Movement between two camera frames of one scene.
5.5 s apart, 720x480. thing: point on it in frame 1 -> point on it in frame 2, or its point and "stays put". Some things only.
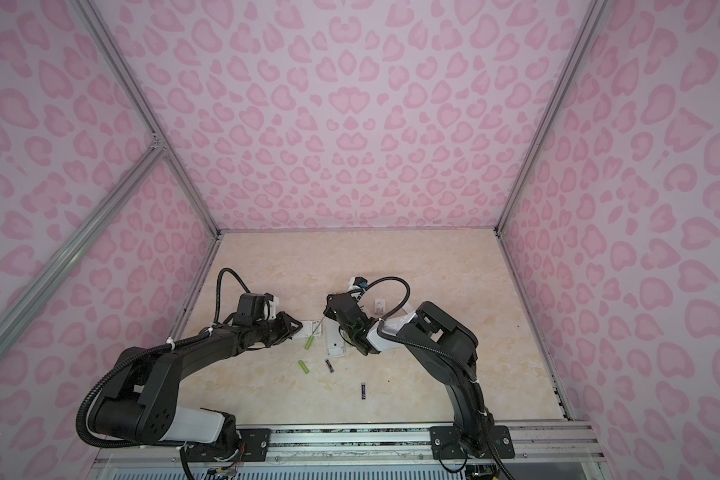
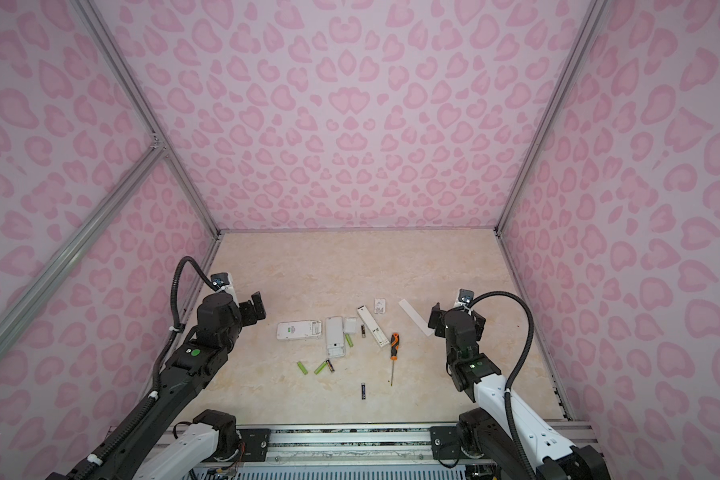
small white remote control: [335, 342] stays put
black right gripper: [330, 308] -> [443, 320]
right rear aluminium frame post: [554, 110] stays put
